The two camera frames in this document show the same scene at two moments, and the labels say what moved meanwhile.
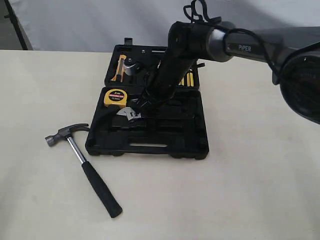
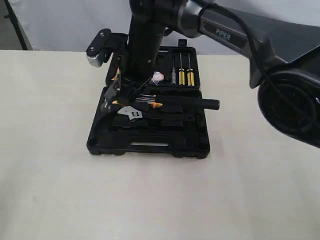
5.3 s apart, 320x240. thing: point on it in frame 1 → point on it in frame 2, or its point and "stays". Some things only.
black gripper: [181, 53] → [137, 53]
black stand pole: [12, 17] stays
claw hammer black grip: [112, 204] → [188, 102]
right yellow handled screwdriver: [190, 79] stays
